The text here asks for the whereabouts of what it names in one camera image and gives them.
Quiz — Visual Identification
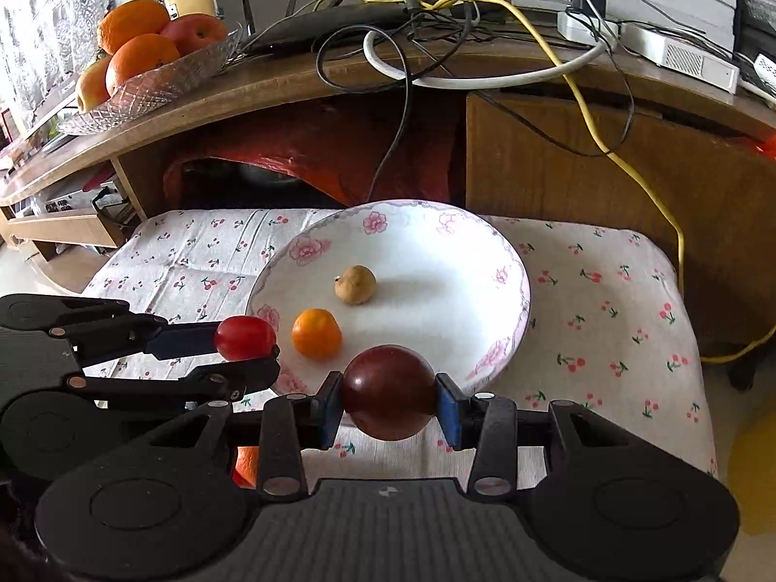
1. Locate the red oval cherry tomato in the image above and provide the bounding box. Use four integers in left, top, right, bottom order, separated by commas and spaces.
213, 315, 276, 361

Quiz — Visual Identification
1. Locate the small orange mandarin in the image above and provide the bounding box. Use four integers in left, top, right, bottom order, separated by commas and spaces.
291, 309, 342, 361

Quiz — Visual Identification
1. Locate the dark red plum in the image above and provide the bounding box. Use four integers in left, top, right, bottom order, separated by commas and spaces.
342, 344, 437, 441

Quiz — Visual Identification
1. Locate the brown longan fruit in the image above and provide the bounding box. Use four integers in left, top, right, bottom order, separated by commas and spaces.
334, 265, 377, 305

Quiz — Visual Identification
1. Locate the dark orange mandarin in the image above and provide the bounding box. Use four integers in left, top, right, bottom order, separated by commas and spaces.
233, 445, 259, 489

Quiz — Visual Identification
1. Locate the cherry print tablecloth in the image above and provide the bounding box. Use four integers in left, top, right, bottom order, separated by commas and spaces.
85, 209, 717, 473

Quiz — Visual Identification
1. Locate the white floral ceramic bowl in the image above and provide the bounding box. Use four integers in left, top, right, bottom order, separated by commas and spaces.
247, 200, 532, 394

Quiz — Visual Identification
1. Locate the yellow apple in dish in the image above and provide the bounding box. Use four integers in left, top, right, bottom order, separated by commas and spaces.
76, 55, 112, 113

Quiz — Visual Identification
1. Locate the red cloth under cabinet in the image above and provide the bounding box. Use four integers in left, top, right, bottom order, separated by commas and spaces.
162, 92, 466, 208

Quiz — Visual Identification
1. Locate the glass fruit dish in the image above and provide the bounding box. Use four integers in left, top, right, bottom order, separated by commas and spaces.
59, 26, 244, 135

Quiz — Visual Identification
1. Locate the front orange in dish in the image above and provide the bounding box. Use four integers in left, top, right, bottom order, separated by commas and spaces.
105, 33, 180, 96

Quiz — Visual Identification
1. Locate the orange in dish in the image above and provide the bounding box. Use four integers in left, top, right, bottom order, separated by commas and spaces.
105, 33, 180, 96
97, 0, 171, 55

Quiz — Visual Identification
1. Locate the wooden tv cabinet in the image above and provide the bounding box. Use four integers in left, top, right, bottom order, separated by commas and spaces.
1, 55, 775, 343

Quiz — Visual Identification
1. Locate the red apple in dish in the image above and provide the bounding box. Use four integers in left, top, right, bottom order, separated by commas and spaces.
161, 13, 227, 57

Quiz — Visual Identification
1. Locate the top orange in dish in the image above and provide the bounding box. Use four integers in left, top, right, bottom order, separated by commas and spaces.
97, 0, 171, 55

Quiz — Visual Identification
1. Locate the black wifi router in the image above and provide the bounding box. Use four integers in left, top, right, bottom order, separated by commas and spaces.
233, 0, 526, 60

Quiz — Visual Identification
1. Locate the white power strip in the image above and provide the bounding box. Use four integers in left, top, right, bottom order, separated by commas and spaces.
556, 9, 739, 93

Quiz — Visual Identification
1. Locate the black thin cable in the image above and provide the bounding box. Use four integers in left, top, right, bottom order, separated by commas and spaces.
314, 23, 417, 204

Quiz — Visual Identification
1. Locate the white thick cable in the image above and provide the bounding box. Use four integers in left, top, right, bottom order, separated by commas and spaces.
361, 26, 609, 91

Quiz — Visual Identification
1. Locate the yellow network cable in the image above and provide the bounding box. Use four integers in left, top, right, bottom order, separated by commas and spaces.
296, 0, 776, 367

